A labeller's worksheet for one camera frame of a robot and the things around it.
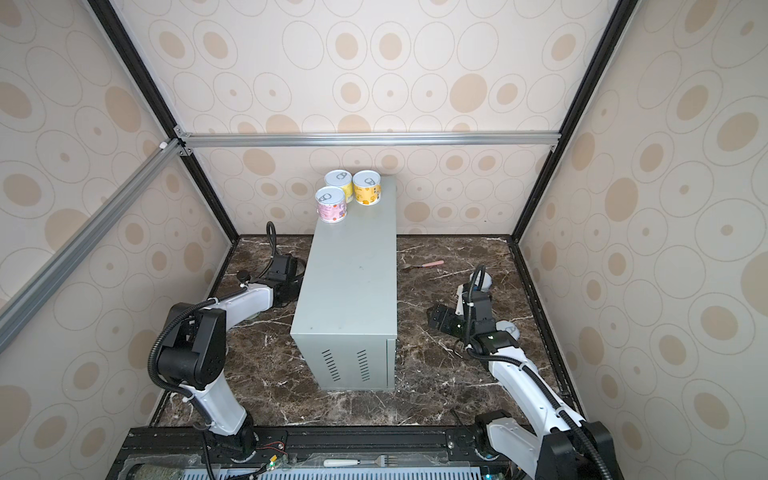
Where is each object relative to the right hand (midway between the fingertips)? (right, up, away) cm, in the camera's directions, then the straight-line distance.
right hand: (441, 313), depth 85 cm
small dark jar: (-62, +10, +11) cm, 64 cm away
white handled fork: (-17, -33, -14) cm, 39 cm away
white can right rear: (+18, +8, +16) cm, 26 cm away
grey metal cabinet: (-23, +2, -27) cm, 36 cm away
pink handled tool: (+1, +14, +25) cm, 29 cm away
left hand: (-41, +8, +12) cm, 44 cm away
